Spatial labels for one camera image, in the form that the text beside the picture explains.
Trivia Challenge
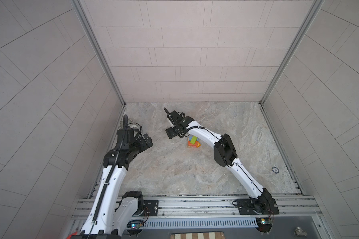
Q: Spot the lime green long block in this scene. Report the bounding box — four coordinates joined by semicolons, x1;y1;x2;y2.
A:
190;136;197;144

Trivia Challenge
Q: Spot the red wood block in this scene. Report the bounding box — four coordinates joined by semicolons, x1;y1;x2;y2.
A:
187;141;201;148

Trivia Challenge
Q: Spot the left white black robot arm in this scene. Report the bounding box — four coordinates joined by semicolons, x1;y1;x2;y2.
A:
69;123;153;239

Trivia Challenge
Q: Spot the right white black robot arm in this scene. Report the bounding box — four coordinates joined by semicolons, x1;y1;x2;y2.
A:
164;108;272;214

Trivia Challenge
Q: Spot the left green circuit board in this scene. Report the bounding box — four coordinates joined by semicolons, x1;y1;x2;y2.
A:
127;220;144;230

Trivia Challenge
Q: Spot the green circuit board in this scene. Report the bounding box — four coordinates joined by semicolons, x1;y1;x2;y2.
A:
127;220;144;230
256;218;272;233

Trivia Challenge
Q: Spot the striped wood board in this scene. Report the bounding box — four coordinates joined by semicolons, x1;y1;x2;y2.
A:
170;232;225;239

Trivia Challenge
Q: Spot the right green circuit board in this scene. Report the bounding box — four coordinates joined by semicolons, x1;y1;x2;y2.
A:
256;218;272;233

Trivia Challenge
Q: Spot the small metal clamp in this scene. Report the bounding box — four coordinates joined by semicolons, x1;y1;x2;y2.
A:
294;227;308;238

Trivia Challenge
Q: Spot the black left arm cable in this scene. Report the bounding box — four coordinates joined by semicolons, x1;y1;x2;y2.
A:
85;114;143;239

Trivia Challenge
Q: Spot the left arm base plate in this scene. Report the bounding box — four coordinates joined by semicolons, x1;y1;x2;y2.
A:
134;200;159;217

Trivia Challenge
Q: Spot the aluminium mounting rail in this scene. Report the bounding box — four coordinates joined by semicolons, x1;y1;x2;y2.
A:
71;195;322;220

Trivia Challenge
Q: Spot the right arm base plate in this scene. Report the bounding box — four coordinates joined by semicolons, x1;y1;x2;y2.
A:
232;198;280;215

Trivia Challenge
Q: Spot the grey slotted cable duct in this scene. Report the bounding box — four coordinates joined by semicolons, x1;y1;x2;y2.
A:
141;217;258;230

